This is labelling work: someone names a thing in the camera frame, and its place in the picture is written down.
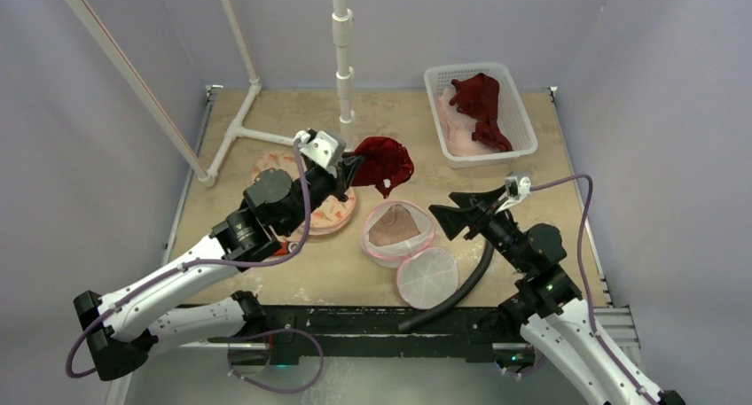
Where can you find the white pvc pipe rack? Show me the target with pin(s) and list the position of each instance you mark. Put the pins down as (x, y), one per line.
(342, 20)

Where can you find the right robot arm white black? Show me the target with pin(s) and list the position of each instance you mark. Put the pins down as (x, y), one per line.
(548, 309)

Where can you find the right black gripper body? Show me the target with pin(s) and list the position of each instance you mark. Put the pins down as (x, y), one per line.
(478, 213)

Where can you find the white mesh laundry bag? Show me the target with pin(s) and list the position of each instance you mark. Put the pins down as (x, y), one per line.
(425, 275)

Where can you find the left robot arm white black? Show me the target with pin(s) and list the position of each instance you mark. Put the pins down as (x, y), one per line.
(123, 329)

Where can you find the pink bra in basket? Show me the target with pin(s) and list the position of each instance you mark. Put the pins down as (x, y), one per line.
(458, 129)

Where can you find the dark red bra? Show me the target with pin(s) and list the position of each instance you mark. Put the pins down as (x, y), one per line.
(386, 164)
(477, 97)

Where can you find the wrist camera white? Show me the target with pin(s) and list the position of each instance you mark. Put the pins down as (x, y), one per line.
(517, 188)
(323, 149)

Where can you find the beige tan bra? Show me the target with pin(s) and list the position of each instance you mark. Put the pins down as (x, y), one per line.
(395, 226)

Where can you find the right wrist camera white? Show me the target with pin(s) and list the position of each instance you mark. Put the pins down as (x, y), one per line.
(517, 188)

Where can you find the white plastic basket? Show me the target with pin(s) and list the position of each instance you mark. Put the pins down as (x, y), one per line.
(513, 119)

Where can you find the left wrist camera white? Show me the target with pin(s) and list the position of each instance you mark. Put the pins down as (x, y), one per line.
(323, 149)

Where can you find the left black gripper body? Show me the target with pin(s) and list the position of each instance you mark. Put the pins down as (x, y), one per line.
(326, 186)

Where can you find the floral mesh laundry bag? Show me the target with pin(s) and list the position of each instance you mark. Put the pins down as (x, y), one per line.
(327, 218)

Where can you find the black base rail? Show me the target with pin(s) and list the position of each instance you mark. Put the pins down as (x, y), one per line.
(475, 335)

